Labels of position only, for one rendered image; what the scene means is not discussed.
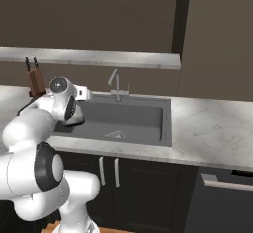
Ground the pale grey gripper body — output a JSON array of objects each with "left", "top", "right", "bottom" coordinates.
[{"left": 63, "top": 104, "right": 86, "bottom": 127}]

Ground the dark cabinet door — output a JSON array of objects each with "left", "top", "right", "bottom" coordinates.
[
  {"left": 111, "top": 157, "right": 200, "bottom": 233},
  {"left": 48, "top": 150, "right": 115, "bottom": 233}
]

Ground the grey kitchen sink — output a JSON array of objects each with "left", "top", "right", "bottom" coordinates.
[{"left": 52, "top": 93, "right": 173, "bottom": 148}]

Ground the grey metal tap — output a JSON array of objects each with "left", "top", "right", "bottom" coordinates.
[{"left": 106, "top": 67, "right": 131, "bottom": 103}]

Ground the brown wooden knife block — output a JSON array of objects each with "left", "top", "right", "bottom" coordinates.
[{"left": 26, "top": 68, "right": 47, "bottom": 98}]

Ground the dark dishwasher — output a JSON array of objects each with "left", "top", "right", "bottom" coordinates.
[{"left": 192, "top": 166, "right": 253, "bottom": 233}]

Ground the silver cabinet door handle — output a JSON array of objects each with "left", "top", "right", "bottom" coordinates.
[
  {"left": 98, "top": 156, "right": 107, "bottom": 187},
  {"left": 113, "top": 157, "right": 121, "bottom": 189}
]

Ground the marble wall shelf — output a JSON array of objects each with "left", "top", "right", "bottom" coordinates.
[{"left": 0, "top": 46, "right": 182, "bottom": 71}]

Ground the silver dishwasher handle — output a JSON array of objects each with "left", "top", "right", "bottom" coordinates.
[{"left": 200, "top": 173, "right": 253, "bottom": 193}]

